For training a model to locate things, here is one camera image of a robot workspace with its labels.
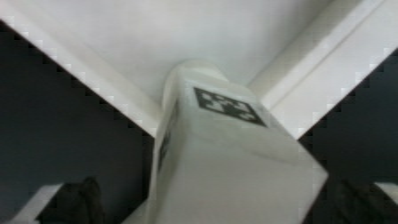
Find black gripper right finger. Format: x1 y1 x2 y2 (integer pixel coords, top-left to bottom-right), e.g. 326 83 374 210
303 178 398 224

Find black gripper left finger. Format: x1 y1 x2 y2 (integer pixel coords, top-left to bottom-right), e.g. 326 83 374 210
8 176 106 224

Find white square tabletop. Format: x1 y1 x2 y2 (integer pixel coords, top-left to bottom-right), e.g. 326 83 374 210
0 0 369 138

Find white obstacle fence rail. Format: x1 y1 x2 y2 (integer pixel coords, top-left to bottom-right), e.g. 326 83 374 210
271 0 398 139

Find white table leg two tags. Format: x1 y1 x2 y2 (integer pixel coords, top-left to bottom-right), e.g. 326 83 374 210
143 60 326 224

